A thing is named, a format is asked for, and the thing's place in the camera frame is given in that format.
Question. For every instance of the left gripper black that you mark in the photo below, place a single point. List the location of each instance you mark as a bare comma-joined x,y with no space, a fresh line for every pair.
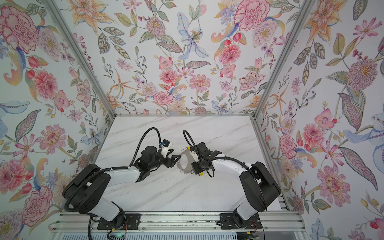
171,163

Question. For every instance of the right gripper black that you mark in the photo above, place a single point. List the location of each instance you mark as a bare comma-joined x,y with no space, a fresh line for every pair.
197,170

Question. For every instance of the metal key organizer plate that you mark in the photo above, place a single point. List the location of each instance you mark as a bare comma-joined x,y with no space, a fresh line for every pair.
185,162

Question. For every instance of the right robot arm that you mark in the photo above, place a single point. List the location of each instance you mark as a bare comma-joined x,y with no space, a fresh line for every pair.
259,186

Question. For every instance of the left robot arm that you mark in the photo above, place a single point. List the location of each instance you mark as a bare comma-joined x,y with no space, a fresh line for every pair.
85,193

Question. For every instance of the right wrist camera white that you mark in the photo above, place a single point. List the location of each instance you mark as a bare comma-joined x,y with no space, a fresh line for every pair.
194,155

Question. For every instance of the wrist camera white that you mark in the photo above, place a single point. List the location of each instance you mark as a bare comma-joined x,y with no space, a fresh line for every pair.
194,155
165,147

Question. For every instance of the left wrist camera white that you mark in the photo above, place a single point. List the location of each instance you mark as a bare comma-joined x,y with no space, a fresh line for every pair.
165,147

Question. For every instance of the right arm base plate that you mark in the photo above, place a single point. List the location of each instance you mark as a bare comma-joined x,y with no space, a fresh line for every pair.
233,222

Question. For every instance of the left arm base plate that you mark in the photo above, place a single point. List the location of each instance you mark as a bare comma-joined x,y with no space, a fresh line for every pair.
126,222

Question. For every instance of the aluminium mounting rail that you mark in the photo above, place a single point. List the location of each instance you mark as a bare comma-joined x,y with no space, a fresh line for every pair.
147,222

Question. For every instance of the right corner aluminium post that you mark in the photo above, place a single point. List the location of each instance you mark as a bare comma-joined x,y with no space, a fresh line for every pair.
295,31

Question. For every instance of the corner aluminium post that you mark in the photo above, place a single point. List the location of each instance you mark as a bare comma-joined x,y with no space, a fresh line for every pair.
295,31
57,17

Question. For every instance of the left corner aluminium post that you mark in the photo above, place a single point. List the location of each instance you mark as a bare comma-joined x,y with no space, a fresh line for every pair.
57,17

